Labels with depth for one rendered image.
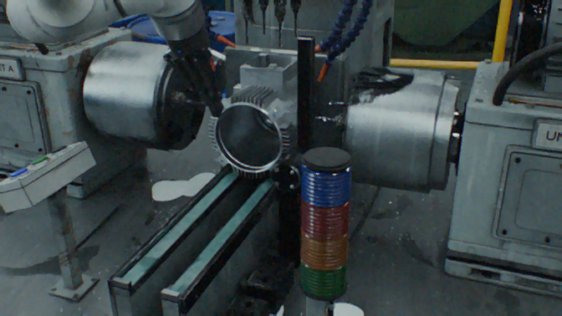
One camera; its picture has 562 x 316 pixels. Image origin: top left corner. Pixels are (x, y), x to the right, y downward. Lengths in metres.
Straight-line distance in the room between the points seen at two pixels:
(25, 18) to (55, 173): 0.27
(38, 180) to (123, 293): 0.24
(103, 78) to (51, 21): 0.45
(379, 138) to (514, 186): 0.25
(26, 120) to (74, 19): 0.61
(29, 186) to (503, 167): 0.80
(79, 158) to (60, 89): 0.34
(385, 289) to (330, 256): 0.45
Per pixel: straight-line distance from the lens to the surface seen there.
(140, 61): 1.37
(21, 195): 1.05
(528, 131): 1.09
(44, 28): 0.99
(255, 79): 1.29
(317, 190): 0.69
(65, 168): 1.11
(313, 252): 0.74
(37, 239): 1.42
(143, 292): 1.05
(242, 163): 1.31
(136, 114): 1.34
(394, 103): 1.14
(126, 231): 1.38
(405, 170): 1.16
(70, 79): 1.43
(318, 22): 1.48
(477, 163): 1.12
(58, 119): 1.48
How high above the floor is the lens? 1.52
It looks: 26 degrees down
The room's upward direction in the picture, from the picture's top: straight up
